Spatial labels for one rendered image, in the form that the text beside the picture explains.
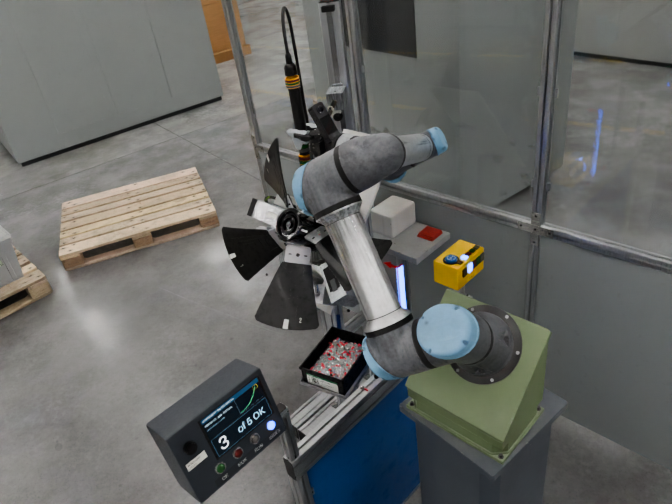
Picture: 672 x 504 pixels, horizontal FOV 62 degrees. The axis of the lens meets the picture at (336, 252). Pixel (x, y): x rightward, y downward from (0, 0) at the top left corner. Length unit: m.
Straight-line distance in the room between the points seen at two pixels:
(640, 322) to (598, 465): 0.73
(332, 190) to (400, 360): 0.40
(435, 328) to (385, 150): 0.39
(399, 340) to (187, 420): 0.49
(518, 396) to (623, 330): 1.05
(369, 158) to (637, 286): 1.29
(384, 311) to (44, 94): 6.17
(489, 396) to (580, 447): 1.43
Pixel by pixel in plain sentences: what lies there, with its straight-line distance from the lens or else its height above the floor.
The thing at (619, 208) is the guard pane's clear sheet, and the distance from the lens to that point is 2.12.
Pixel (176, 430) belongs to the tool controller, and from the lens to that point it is 1.29.
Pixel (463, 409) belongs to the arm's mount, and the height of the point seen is 1.10.
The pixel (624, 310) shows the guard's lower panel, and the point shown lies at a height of 0.75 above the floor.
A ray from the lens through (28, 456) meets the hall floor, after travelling 3.36.
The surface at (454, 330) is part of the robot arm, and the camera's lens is 1.20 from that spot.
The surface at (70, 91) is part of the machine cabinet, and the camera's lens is 7.17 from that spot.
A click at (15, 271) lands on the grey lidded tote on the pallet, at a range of 4.53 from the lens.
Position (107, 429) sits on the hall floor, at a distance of 3.25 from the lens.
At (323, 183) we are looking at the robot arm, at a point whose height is 1.63.
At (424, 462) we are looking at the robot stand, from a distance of 1.68.
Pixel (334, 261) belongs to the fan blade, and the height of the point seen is 1.16.
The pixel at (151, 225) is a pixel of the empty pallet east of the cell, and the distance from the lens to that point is 4.63.
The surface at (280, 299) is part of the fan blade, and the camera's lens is 1.95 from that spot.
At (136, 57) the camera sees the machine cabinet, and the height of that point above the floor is 0.79.
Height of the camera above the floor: 2.17
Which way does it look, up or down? 33 degrees down
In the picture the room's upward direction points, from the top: 9 degrees counter-clockwise
